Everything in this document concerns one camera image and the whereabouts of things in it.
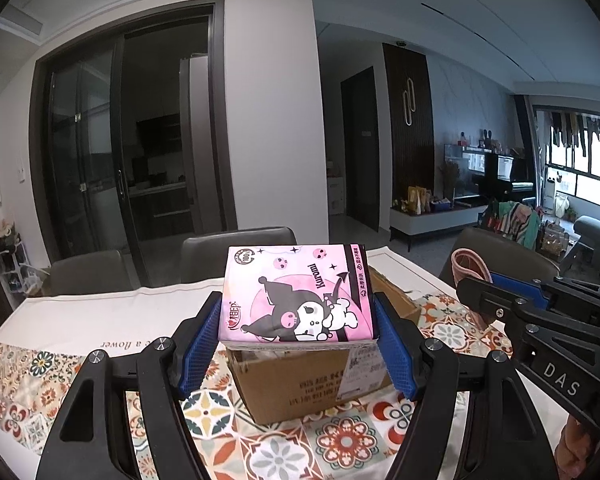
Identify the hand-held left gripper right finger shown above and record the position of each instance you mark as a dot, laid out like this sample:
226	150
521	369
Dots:
395	355

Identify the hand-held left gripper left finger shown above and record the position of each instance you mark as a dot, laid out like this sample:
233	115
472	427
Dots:
200	355

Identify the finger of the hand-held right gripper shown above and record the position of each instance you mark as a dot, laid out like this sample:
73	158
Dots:
485	302
520	287

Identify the pink fluffy cloth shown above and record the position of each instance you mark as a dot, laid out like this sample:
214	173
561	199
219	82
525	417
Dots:
472	262

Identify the cardboard box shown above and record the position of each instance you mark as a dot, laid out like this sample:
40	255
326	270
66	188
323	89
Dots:
290	385

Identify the pink cartoon tissue pack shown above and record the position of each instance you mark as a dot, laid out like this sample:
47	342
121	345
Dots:
300	300

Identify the person's right hand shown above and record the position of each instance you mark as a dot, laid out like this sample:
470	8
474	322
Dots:
577	447

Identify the colourful clothes pile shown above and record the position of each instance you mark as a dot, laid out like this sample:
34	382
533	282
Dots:
512	222

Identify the grey sofa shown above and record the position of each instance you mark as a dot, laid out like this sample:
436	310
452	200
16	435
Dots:
592	245

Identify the patterned table mat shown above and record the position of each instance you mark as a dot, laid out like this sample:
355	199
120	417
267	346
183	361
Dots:
345	440

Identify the white low sideboard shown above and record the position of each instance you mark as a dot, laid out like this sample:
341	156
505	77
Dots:
430	220

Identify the black upright piano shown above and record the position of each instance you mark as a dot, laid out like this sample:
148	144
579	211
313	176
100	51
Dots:
505	175

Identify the dried flowers vase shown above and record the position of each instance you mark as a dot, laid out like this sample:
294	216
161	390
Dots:
450	180

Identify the row of hanging clothes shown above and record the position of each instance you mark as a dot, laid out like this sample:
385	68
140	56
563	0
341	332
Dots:
575	132

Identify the stacked boxes in hallway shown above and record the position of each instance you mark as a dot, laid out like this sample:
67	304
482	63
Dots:
336	192

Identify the dark interior door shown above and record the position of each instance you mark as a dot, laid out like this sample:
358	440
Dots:
361	160

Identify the white shoe rack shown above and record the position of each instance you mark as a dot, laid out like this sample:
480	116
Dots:
12	270

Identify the dark sliding glass door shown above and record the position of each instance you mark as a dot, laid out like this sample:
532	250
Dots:
90	150

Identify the dark slatted wall panel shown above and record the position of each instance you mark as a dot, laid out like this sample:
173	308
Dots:
410	125

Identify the white light switch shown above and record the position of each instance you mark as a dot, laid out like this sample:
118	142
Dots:
22	175

